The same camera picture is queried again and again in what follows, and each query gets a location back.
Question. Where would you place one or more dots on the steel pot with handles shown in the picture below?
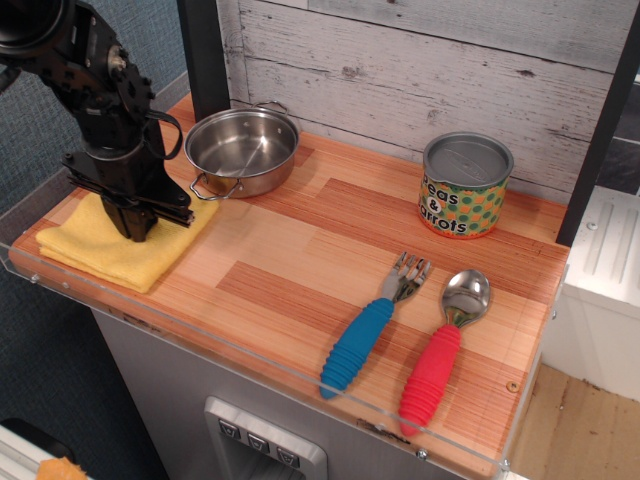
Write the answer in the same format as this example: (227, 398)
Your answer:
(243, 152)

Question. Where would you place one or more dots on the red handled spoon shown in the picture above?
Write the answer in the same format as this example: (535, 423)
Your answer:
(465, 300)

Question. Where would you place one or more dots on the clear acrylic guard rail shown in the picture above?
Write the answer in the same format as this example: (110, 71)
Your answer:
(272, 281)

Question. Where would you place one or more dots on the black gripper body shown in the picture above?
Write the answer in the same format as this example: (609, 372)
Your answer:
(135, 178)

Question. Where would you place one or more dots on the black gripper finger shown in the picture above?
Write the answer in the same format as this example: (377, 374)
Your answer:
(117, 215)
(142, 220)

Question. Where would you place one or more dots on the black vertical post left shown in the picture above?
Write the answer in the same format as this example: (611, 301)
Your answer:
(205, 59)

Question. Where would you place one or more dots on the yellow rag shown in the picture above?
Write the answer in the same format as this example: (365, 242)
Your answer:
(88, 241)

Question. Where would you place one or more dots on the orange cloth at corner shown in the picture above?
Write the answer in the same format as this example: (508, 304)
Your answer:
(60, 469)

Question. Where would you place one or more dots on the silver dispenser button panel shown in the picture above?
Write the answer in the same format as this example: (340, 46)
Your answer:
(249, 447)

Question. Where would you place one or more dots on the white toy sink unit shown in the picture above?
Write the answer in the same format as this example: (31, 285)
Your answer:
(593, 333)

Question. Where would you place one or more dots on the blue handled fork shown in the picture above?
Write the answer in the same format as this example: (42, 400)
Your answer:
(350, 353)

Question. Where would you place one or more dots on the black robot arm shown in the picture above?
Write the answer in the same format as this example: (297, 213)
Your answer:
(75, 53)

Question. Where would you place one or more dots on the grey toy fridge cabinet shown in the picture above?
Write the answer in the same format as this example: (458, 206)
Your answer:
(170, 381)

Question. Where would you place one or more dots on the peas and carrots can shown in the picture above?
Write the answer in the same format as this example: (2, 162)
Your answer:
(465, 177)

